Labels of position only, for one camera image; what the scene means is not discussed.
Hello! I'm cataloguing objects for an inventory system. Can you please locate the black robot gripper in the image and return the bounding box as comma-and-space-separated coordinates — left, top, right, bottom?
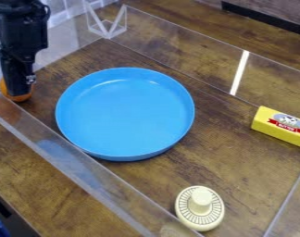
0, 0, 51, 97

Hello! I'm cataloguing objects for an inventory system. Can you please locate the orange ball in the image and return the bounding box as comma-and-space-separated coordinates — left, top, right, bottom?
0, 78, 33, 103

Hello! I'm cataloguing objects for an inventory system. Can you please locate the blue round tray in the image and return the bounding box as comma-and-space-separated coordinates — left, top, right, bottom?
55, 68, 194, 161

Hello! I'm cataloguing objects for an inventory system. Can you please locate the cream round toy knob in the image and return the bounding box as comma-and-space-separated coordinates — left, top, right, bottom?
175, 185, 224, 231

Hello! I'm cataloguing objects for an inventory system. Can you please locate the yellow butter box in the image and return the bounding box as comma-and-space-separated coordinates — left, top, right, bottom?
251, 106, 300, 146

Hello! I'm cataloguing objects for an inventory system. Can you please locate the clear acrylic corner bracket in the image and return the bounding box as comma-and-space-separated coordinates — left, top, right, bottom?
83, 0, 126, 40

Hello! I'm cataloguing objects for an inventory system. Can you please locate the clear acrylic front wall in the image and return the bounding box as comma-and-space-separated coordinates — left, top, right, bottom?
0, 94, 202, 237

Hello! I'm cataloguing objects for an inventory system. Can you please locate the clear acrylic wall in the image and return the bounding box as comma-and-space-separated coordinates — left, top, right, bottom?
0, 94, 202, 237
112, 5, 300, 118

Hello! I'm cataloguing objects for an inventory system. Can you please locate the black bar on wall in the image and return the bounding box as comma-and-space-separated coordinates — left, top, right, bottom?
220, 0, 300, 34

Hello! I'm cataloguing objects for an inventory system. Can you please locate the clear acrylic back wall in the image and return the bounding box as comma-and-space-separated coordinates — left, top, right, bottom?
112, 5, 300, 118

